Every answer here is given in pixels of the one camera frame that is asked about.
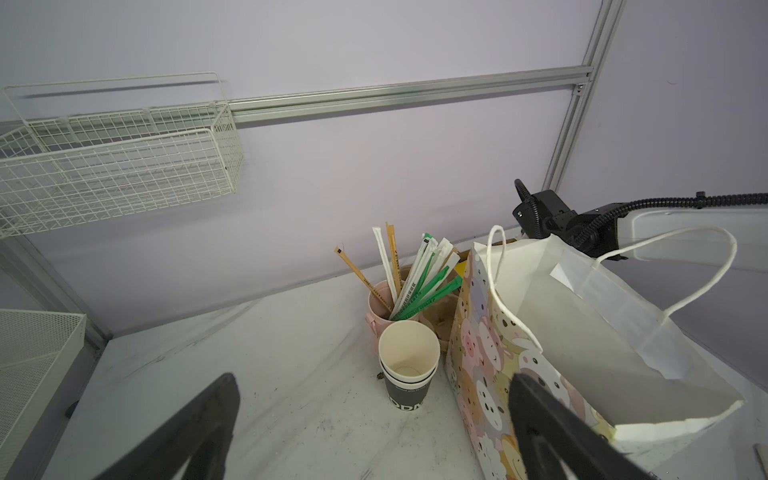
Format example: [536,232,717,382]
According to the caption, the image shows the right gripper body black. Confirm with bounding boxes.
[513,179,627,258]

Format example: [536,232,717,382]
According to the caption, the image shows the white mesh two-tier shelf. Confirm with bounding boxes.
[1,309,87,477]

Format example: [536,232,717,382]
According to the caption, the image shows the brown pulp cup carrier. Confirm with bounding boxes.
[418,294,458,353]

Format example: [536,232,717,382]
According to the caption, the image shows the pink straw holder cup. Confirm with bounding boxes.
[364,280,394,347]

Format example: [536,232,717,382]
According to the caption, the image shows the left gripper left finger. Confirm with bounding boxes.
[98,372,240,479]

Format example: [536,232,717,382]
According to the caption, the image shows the stack of paper cups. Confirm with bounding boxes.
[378,320,441,411]

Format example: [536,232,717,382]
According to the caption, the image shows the white wire basket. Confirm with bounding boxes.
[1,71,245,238]

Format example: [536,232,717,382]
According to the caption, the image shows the white paper takeout bag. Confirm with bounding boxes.
[446,236,743,479]

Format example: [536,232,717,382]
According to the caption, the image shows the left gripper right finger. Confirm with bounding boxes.
[508,374,651,479]

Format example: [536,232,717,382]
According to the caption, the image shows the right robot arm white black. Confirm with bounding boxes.
[513,179,767,273]

